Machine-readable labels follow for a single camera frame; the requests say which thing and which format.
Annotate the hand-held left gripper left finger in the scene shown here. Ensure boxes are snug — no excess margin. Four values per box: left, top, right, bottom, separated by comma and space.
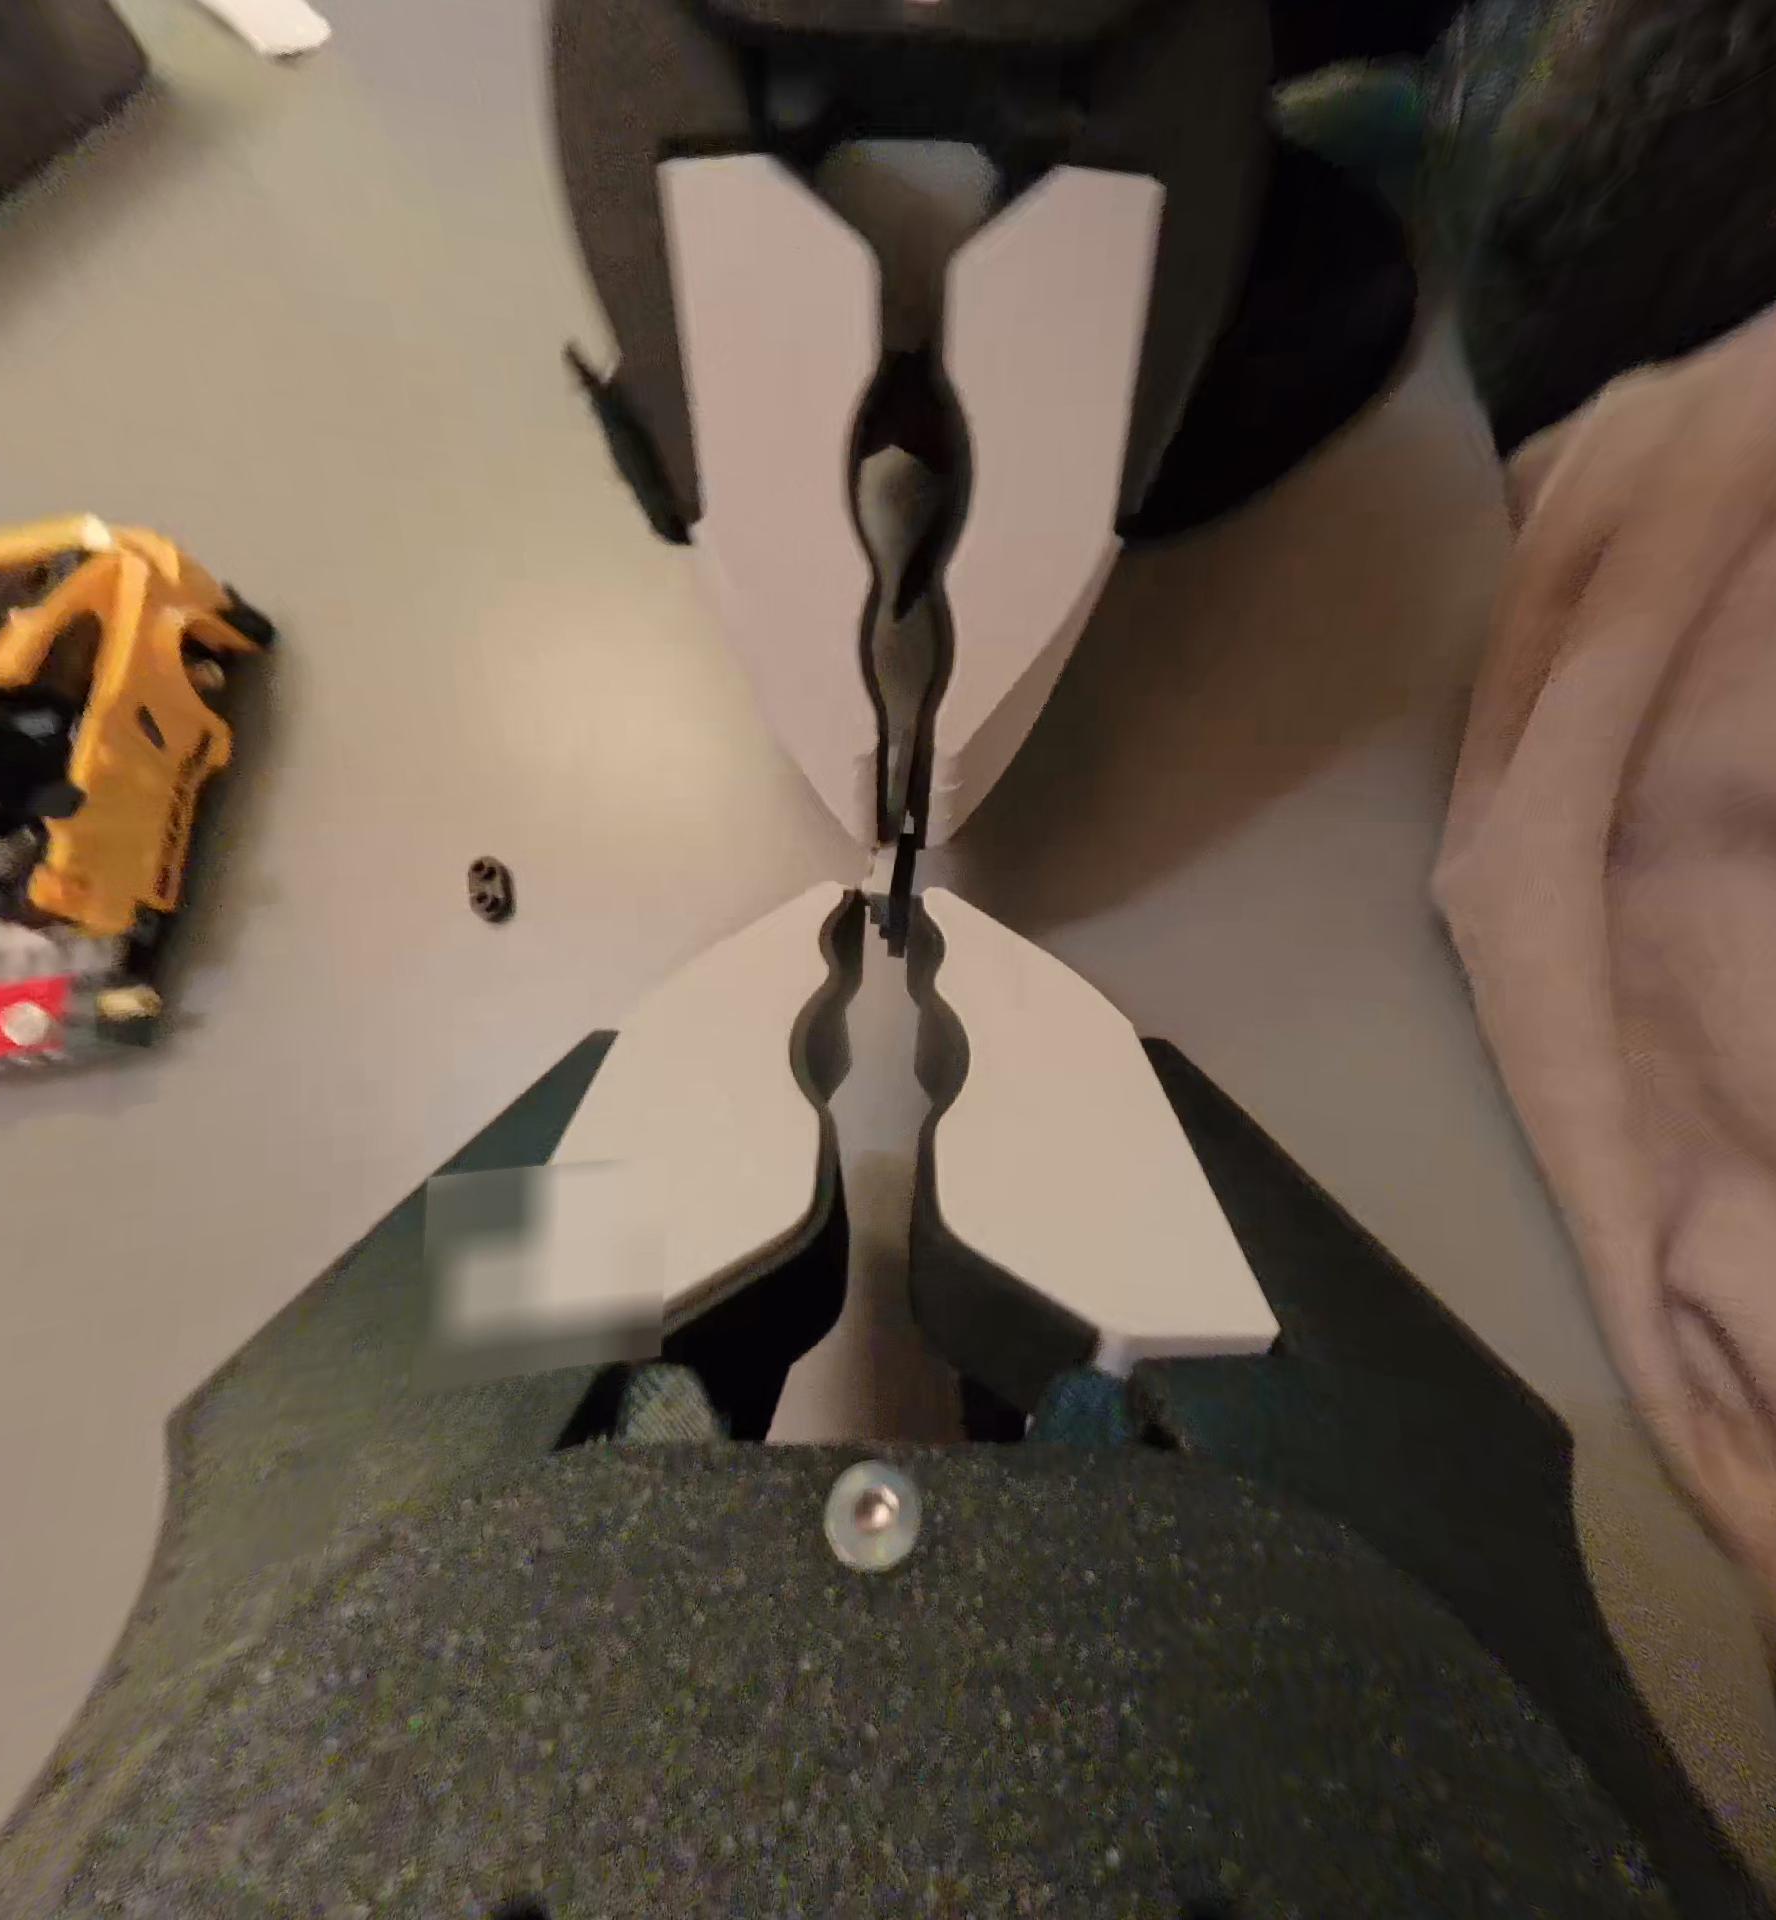
547, 886, 852, 1331

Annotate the torn white paper bag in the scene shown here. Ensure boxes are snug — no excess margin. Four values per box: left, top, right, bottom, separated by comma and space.
195, 0, 332, 58

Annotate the dark lego set box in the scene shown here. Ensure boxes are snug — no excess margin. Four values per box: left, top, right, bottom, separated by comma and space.
0, 0, 153, 256

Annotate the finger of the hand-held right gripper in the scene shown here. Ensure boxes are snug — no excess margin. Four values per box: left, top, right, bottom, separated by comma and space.
911, 164, 1171, 844
653, 149, 907, 844

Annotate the long grey lego plate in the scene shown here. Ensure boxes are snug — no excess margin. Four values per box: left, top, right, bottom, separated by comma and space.
865, 811, 929, 964

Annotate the taupe sweatshirt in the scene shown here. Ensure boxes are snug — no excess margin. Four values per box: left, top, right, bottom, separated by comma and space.
1436, 224, 1776, 1637

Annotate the yellow lego car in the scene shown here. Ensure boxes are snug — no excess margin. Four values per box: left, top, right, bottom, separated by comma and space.
0, 515, 277, 1076

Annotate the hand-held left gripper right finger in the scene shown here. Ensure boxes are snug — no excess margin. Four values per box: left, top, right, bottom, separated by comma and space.
903, 889, 1281, 1372

